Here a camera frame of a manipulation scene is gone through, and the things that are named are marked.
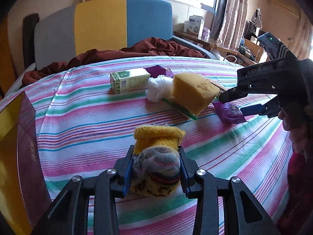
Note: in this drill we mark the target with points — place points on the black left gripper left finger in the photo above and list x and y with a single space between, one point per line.
68 213

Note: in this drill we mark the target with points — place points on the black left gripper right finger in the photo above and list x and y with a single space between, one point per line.
243 213

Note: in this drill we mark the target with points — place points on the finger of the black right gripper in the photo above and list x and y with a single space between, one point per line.
259 110
233 94

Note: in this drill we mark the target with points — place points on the purple candy packet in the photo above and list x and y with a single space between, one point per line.
229 112

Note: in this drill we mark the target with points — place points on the yellow sponge block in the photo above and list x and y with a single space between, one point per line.
193 91

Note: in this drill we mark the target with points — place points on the green cracker pack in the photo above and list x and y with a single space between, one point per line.
185 112
221 87

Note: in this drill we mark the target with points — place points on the white plastic bag bundle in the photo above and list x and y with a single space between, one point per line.
159 88

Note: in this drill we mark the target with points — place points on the purple snack packet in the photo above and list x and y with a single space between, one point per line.
157 70

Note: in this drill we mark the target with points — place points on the yellow sock bundle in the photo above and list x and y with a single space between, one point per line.
156 160

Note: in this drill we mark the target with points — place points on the green white essential oil box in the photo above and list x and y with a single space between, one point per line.
129 80

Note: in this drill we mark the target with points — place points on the person's right hand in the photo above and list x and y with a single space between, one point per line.
295 126

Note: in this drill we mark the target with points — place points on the wooden desk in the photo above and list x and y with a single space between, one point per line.
211 46

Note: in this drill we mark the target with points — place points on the gold maroon gift box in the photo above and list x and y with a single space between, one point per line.
24 194

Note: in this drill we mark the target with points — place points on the beige patterned curtain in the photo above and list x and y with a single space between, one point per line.
229 23

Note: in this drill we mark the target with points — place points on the white carton on desk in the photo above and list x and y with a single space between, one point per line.
194 26

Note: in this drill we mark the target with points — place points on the striped bed sheet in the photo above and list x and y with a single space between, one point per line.
83 128

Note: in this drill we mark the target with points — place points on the maroon blanket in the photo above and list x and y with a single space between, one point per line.
149 47

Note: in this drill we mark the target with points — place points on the grey yellow blue headboard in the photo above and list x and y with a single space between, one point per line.
101 25

